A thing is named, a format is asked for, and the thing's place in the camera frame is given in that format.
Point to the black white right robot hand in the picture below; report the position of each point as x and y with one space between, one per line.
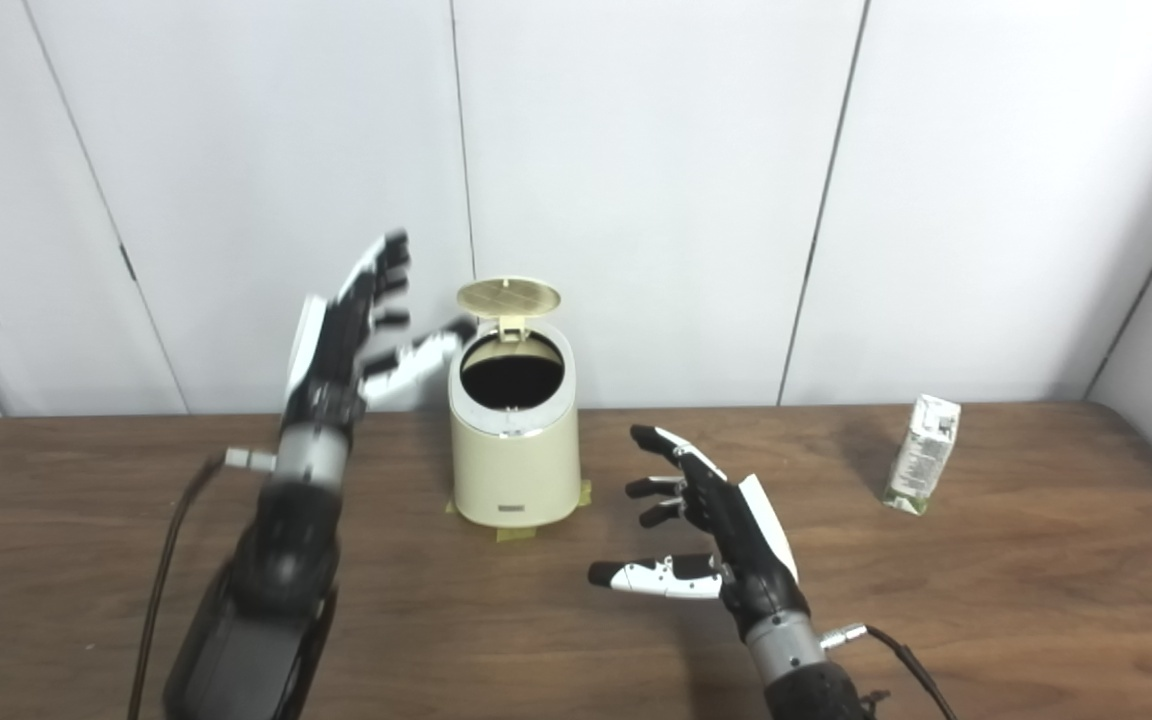
746 555

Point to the wide yellow tape piece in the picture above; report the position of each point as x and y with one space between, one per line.
516 533

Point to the cream-colored bin body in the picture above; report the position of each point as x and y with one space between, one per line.
516 470

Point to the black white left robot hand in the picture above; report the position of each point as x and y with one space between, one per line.
331 350

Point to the white green milk carton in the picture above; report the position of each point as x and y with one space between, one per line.
924 450

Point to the cream round bin lid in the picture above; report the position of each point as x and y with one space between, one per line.
506 295

